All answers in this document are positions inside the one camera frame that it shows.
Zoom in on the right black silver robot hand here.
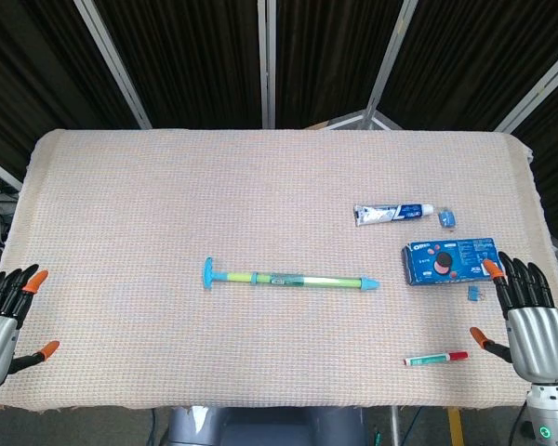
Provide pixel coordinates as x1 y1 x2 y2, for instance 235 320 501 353
469 250 558 385

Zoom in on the blue green water pump toy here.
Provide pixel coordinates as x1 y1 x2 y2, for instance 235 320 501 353
201 256 381 295

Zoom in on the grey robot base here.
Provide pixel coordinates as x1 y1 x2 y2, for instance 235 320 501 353
166 406 369 446

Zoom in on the red green marker pen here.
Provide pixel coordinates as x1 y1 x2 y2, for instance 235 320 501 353
403 350 471 368

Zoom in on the blue Oreo cookie box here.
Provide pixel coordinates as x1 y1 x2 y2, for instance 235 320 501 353
401 237 499 286

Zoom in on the metal table leg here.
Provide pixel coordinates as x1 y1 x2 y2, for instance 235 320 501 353
389 406 402 446

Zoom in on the blue white toothpaste tube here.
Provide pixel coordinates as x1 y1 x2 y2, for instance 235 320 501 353
352 202 434 228

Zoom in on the beige woven tablecloth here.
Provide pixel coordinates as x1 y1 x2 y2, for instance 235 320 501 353
0 127 558 413

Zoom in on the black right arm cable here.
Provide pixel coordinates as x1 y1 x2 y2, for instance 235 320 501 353
511 404 529 446

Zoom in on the white partition frame post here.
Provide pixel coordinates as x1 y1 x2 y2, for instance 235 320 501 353
257 0 278 130
365 0 420 123
494 44 558 134
73 0 153 130

